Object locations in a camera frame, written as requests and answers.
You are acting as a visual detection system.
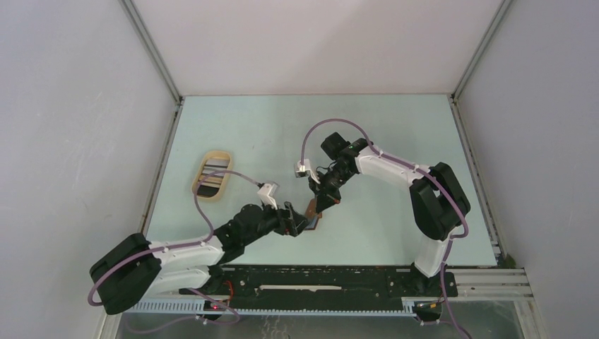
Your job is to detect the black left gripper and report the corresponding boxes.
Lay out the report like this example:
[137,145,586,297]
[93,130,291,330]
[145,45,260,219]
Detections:
[242,197,312,246]

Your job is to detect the aluminium corner frame post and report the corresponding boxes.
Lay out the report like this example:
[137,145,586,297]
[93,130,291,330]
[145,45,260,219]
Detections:
[451,0,516,102]

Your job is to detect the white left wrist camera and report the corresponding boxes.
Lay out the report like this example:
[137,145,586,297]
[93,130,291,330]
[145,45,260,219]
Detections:
[257,182,279,210]

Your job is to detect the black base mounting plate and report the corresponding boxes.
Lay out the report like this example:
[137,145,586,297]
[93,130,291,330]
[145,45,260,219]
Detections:
[198,265,458,311]

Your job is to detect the oval wooden tray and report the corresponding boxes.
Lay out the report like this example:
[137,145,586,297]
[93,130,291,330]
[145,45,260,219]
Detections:
[191,150,232,201]

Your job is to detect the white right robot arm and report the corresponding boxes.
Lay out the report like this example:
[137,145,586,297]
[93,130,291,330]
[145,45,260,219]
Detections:
[295,132,471,295]

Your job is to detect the light blue cable duct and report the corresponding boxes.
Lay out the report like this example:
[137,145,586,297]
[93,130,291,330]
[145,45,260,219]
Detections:
[126,298,416,317]

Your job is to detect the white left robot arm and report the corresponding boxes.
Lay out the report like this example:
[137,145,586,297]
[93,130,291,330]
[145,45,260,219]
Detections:
[89,202,312,315]

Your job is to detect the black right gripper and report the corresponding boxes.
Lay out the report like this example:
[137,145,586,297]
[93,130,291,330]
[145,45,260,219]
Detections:
[308,165,355,213]

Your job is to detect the left aluminium corner post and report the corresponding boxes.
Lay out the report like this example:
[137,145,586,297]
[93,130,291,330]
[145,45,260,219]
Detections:
[119,0,183,105]

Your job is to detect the brown leather card holder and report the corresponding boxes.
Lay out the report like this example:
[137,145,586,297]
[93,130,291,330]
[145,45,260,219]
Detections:
[304,198,322,231]

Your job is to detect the credit card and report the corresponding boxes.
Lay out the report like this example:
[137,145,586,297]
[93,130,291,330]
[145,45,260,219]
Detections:
[198,171,227,183]
[203,158,230,170]

